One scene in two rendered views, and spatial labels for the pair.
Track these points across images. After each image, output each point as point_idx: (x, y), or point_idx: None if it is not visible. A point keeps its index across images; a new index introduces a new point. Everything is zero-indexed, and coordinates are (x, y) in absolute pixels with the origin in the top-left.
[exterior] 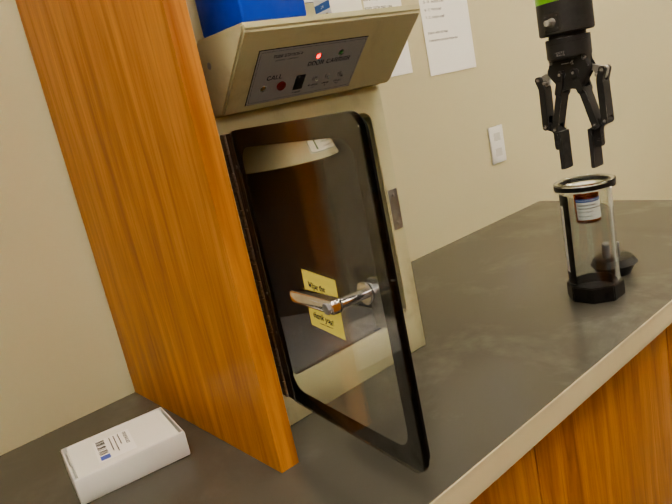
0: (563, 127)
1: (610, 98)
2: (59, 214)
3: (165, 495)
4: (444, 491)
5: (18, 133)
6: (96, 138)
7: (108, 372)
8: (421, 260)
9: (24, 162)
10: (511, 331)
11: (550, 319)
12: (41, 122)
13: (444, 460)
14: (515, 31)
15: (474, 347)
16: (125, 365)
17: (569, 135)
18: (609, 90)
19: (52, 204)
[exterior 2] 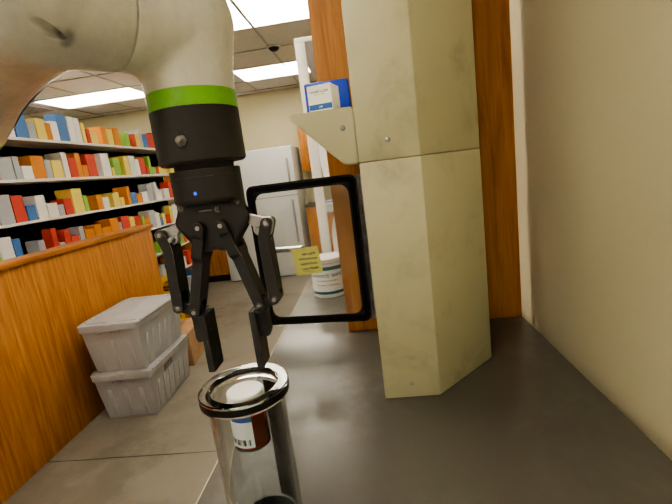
0: (254, 305)
1: (169, 279)
2: (521, 184)
3: None
4: (275, 346)
5: (516, 128)
6: None
7: (525, 292)
8: None
9: (516, 146)
10: (326, 436)
11: (301, 465)
12: (521, 122)
13: (285, 352)
14: None
15: (341, 409)
16: (530, 296)
17: (250, 321)
18: (167, 267)
19: (520, 176)
